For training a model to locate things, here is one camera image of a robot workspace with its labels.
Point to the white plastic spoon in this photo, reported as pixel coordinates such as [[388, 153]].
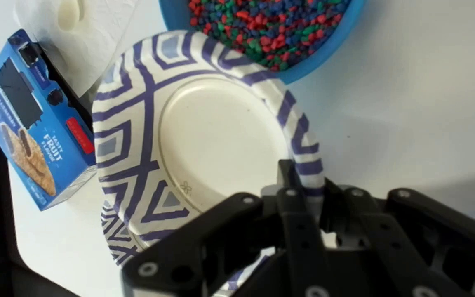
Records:
[[71, 11]]

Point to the blue plastic bowl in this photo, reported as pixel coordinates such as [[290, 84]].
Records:
[[330, 51]]

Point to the blue-patterned paper bowl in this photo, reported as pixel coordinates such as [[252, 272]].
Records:
[[214, 137]]

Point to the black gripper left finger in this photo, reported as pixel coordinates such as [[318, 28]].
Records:
[[204, 247]]

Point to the blue snack box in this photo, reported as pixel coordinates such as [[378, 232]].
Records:
[[33, 125]]

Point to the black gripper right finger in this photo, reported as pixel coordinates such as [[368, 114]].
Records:
[[429, 236]]

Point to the colourful beads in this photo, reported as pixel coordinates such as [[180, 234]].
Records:
[[270, 26]]

